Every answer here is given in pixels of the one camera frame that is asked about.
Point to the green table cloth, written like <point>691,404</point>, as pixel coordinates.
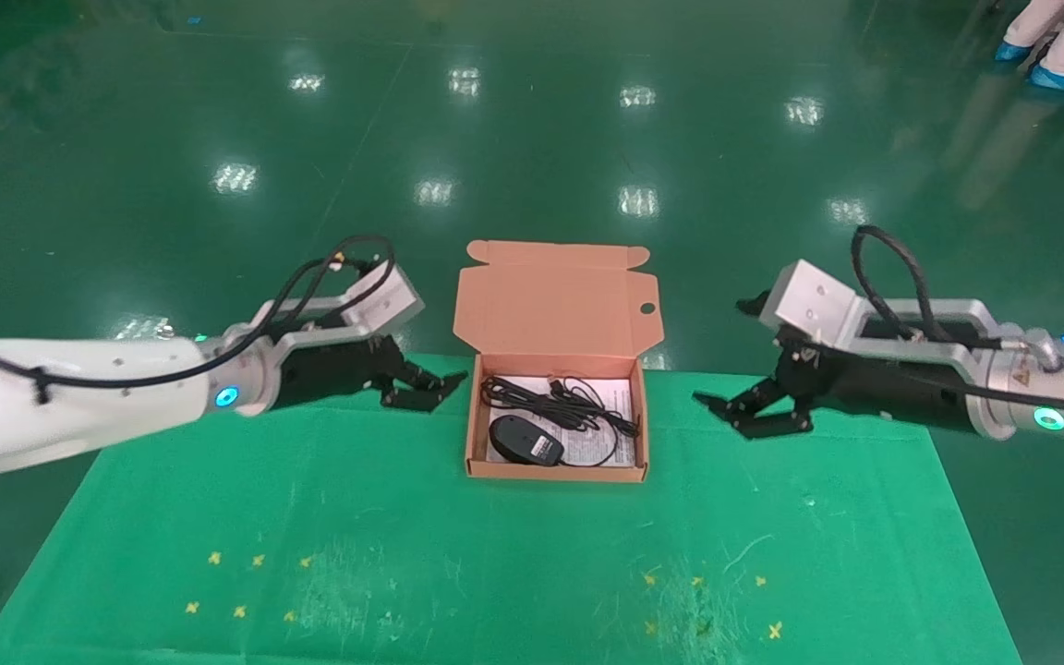
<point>403,517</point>

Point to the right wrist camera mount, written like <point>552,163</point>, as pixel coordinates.
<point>809,305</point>

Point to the white printed paper sheet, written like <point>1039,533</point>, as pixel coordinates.
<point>613,392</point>

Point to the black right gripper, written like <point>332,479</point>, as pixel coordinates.
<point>892,392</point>

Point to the open brown cardboard box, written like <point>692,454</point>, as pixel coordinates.
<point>555,296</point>

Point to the person in white trousers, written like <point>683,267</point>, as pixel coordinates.
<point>1063,46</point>

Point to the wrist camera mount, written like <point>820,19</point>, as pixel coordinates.
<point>384,300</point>
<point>809,305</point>

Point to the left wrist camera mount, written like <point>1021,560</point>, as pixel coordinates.
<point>384,300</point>

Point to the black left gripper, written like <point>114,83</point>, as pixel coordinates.
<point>338,369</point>

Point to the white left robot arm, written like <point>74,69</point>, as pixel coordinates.
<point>79,397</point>

